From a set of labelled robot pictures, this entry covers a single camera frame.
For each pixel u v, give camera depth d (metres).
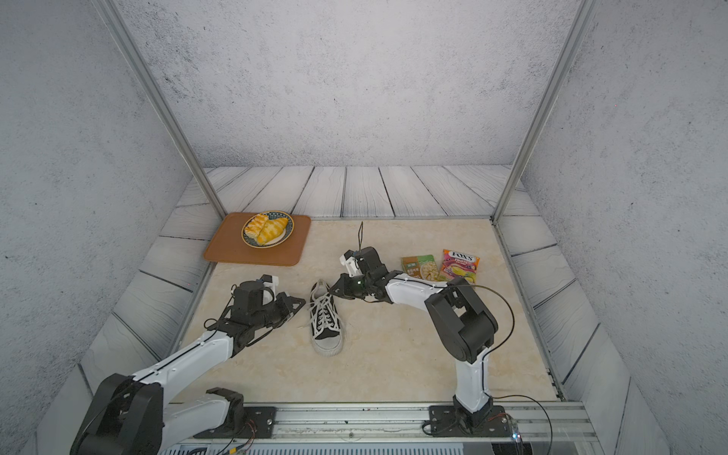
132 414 0.41
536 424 0.74
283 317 0.77
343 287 0.80
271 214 1.19
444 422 0.73
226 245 1.11
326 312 0.88
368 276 0.74
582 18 0.71
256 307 0.70
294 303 0.78
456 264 1.02
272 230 1.11
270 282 0.81
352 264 0.86
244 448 0.70
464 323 0.50
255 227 1.12
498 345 0.50
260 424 0.73
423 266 1.04
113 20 0.71
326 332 0.87
